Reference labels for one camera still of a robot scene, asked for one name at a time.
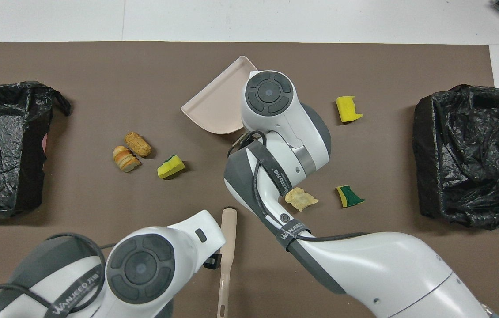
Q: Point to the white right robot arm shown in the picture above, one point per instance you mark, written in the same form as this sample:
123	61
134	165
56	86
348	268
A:
364	265

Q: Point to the wavy yellow green sponge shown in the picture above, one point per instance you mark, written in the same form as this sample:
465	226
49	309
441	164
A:
171	167

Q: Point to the green yellow sponge wedge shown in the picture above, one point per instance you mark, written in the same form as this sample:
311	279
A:
349	197

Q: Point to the beige plastic dustpan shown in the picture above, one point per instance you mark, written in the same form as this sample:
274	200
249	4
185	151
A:
218	101

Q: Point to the notched yellow sponge piece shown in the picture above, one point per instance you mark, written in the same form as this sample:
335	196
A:
347	109

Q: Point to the pale crumpled bread piece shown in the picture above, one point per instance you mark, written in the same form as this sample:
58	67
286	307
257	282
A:
303	199

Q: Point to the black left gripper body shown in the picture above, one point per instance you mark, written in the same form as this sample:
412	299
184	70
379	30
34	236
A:
213	262

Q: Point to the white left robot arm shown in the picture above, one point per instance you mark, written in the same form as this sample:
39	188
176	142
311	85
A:
143	265

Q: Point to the brown table mat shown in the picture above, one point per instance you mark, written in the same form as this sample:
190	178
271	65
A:
99	66

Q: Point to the brown bread bun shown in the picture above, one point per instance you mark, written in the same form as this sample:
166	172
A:
137	144

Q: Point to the small striped bread roll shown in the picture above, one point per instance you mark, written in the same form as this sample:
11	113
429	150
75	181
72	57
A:
125	160

